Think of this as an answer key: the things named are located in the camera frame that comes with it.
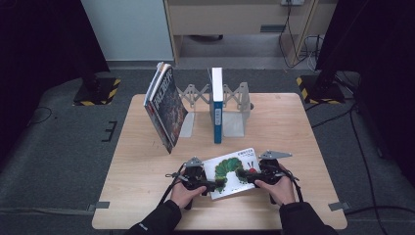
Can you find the person's left hand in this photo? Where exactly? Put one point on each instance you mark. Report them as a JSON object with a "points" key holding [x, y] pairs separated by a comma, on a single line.
{"points": [[182, 196]]}

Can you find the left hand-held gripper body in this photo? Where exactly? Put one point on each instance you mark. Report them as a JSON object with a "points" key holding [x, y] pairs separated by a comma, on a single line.
{"points": [[194, 178]]}

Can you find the white caterpillar picture book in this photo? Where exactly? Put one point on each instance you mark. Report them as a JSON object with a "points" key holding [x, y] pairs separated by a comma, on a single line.
{"points": [[228, 173]]}

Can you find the white panel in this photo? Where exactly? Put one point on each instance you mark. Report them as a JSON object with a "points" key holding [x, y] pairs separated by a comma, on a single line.
{"points": [[130, 29]]}

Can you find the wooden cabinet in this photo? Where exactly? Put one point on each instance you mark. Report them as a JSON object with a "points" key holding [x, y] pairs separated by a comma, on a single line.
{"points": [[228, 18]]}

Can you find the grey tape strip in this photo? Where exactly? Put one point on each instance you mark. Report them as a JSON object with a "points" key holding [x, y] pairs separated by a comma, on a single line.
{"points": [[99, 206], [339, 206]]}

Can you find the white power strip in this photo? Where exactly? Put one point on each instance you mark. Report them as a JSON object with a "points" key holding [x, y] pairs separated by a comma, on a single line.
{"points": [[292, 2]]}

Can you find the black stand base yellow stripes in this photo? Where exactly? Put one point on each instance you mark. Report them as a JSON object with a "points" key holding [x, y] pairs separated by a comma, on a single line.
{"points": [[321, 91], [98, 93]]}

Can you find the blue book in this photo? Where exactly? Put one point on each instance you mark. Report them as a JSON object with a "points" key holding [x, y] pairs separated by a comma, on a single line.
{"points": [[218, 111]]}

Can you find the black curtain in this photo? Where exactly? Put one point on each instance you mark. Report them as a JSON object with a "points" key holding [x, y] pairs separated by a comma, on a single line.
{"points": [[39, 49], [385, 49]]}

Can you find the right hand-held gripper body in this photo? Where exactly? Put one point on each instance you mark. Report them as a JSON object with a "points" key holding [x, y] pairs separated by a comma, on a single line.
{"points": [[270, 173]]}

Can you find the person's right hand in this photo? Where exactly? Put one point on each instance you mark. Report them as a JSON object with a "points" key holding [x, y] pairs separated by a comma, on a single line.
{"points": [[282, 192]]}

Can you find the dark cover magazine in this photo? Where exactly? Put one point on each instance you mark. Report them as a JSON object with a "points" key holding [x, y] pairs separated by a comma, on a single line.
{"points": [[171, 107]]}

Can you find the grey metal expandable book stand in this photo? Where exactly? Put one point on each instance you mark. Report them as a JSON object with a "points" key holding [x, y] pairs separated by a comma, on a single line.
{"points": [[233, 124]]}

